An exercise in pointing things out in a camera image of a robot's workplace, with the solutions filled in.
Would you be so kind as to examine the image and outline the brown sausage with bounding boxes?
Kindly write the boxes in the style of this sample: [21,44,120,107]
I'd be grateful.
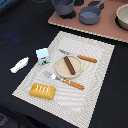
[64,56,76,75]

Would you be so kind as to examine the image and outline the small milk carton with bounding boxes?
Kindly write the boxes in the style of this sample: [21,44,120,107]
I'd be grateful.
[36,48,50,65]

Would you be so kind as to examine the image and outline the yellow bread loaf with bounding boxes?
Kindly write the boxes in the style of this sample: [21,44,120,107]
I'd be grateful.
[30,83,56,100]

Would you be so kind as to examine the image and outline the grey two-handled pot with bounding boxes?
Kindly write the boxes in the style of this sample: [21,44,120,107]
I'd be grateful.
[51,0,75,15]

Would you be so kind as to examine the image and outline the round wooden plate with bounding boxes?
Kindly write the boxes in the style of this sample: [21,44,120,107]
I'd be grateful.
[55,55,83,79]

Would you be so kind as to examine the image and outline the striped beige placemat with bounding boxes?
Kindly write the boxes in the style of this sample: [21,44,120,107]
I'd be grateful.
[13,31,114,128]

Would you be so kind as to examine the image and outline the white toy fish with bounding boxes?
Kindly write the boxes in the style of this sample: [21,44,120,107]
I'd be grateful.
[10,57,29,73]

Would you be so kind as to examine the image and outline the pink stove board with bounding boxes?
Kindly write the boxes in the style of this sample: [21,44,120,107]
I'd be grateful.
[48,0,128,43]

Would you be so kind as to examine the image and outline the black burner disc rear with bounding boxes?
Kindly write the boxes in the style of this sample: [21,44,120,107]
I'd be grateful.
[74,0,84,6]

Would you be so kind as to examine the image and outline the black burner disc under pan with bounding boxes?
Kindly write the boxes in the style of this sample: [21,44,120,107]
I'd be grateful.
[88,1,104,10]

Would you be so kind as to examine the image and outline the beige bowl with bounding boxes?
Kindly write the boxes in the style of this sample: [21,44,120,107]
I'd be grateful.
[116,4,128,30]

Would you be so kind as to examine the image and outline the fork with wooden handle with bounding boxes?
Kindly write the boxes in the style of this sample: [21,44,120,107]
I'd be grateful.
[43,71,84,90]

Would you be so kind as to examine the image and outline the knife with wooden handle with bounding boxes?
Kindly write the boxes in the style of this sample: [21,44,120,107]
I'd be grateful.
[59,49,97,63]

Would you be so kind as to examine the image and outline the grey saucepan with handle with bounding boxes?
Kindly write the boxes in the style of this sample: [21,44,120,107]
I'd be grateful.
[79,0,106,25]

